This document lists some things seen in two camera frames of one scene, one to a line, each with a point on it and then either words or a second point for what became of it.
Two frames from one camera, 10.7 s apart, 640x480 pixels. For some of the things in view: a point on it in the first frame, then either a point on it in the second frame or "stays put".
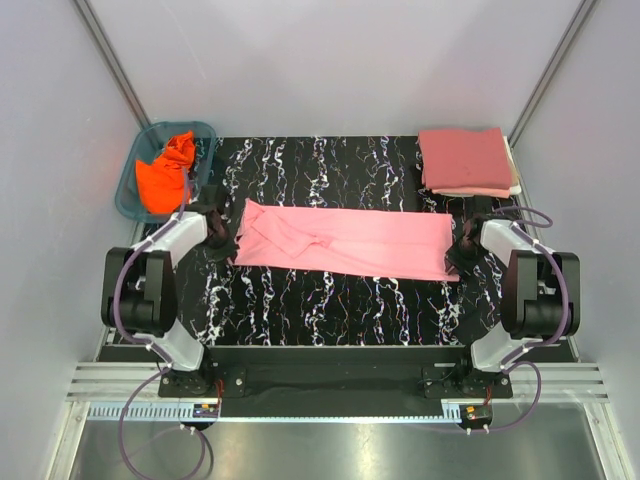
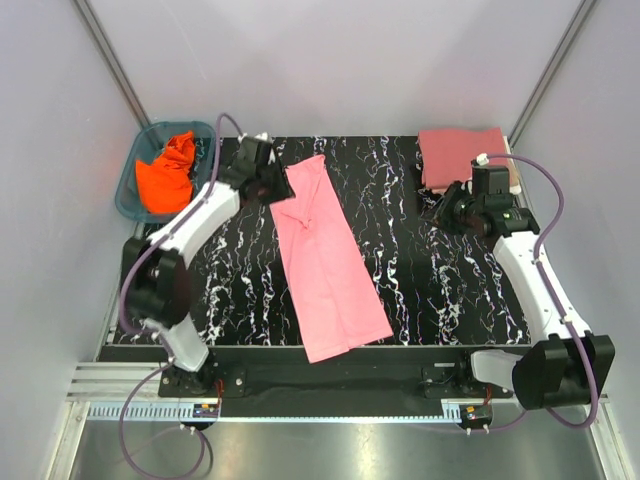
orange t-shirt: [161, 182] stays put
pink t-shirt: [345, 242] to [338, 297]
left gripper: [229, 250] to [284, 190]
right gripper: [451, 258] to [441, 213]
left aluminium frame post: [113, 63] stays put
